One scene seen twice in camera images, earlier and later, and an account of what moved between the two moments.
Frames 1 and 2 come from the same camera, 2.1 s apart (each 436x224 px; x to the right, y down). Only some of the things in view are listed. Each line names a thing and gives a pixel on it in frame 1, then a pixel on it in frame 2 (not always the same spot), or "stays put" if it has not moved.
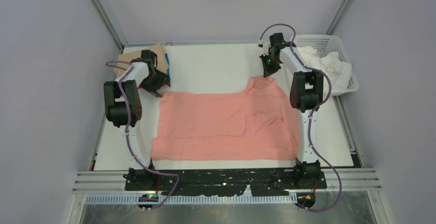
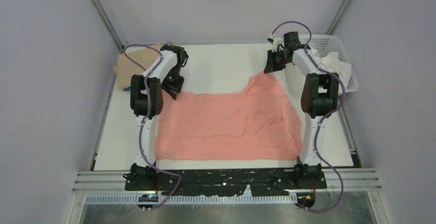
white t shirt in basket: x=339 y=71 stays put
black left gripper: x=163 y=79 -> x=174 y=88
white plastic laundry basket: x=324 y=43 stays put
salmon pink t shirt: x=259 y=124 stays put
